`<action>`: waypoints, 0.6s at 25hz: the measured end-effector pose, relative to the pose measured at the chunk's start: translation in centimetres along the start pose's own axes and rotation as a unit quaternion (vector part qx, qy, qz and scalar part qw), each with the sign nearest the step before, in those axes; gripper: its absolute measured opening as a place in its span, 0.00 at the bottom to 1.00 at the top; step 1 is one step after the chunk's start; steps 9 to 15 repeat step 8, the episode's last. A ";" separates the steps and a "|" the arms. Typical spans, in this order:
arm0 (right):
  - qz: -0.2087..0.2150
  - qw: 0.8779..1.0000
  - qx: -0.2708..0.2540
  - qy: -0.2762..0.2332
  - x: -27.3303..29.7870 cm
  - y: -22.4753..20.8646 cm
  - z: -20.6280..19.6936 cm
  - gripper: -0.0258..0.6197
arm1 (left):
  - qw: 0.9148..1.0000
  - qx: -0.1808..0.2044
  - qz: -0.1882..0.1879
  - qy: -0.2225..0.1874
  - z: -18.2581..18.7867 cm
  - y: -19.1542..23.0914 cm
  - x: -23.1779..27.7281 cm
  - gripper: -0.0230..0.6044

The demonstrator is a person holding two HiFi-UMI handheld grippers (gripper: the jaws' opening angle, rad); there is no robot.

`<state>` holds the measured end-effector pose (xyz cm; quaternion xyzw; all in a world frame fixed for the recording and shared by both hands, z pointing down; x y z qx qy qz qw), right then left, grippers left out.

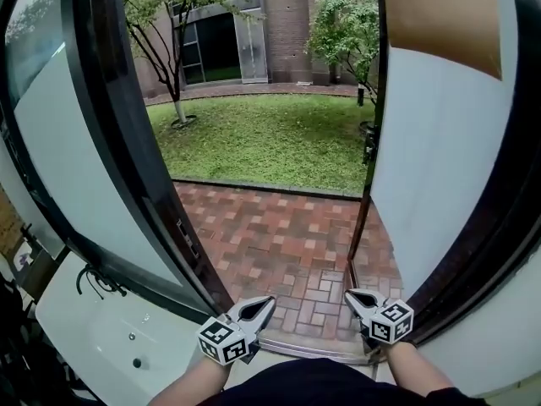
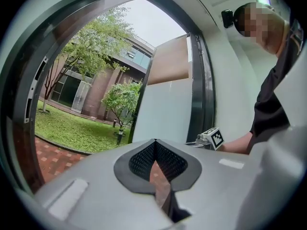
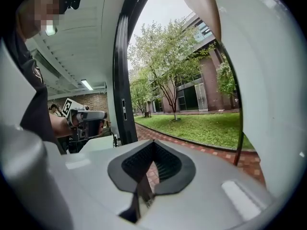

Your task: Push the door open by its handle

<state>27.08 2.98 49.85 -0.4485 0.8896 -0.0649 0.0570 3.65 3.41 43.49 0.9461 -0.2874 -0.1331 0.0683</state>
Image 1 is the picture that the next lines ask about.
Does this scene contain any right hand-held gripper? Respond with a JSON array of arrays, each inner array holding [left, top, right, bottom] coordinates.
[[344, 288, 418, 350]]

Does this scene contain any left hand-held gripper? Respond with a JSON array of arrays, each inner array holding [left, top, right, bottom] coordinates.
[[197, 295, 277, 366]]

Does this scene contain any frosted glass door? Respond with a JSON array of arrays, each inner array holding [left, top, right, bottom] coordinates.
[[346, 0, 541, 348]]

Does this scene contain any person's left forearm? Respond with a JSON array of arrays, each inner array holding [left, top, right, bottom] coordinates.
[[147, 355, 232, 406]]

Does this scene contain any person's right forearm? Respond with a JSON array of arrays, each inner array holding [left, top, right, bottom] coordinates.
[[386, 340, 456, 397]]

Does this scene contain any grey metal-framed panel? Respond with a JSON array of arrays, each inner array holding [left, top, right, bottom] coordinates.
[[233, 8, 270, 85]]

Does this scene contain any person's black clothing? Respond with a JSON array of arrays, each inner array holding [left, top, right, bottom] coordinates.
[[143, 357, 487, 406]]

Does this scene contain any white sink basin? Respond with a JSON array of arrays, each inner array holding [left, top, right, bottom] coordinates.
[[35, 251, 229, 406]]

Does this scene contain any black faucet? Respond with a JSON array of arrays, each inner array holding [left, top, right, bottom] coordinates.
[[75, 264, 128, 299]]

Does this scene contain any grass lawn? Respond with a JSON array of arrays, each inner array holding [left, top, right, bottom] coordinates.
[[145, 93, 377, 196]]

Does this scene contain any brown wooden cabinet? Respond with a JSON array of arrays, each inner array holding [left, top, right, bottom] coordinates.
[[23, 245, 68, 299]]

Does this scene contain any tree with white painted trunk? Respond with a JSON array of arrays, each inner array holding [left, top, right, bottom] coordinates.
[[122, 0, 263, 124]]

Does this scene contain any black office chair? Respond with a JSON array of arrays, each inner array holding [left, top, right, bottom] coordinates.
[[0, 268, 98, 406]]

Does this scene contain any white box with purple logo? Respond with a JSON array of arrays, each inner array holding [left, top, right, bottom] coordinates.
[[12, 243, 35, 272]]

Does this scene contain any frosted glass side panel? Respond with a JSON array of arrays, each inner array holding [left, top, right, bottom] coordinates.
[[0, 0, 236, 325]]

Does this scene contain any bushy green tree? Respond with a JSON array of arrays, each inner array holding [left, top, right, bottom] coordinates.
[[306, 0, 380, 101]]

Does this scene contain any brick building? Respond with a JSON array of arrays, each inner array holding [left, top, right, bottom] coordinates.
[[130, 0, 380, 101]]

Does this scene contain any brown cardboard sheet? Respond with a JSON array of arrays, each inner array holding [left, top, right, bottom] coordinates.
[[382, 0, 504, 82]]

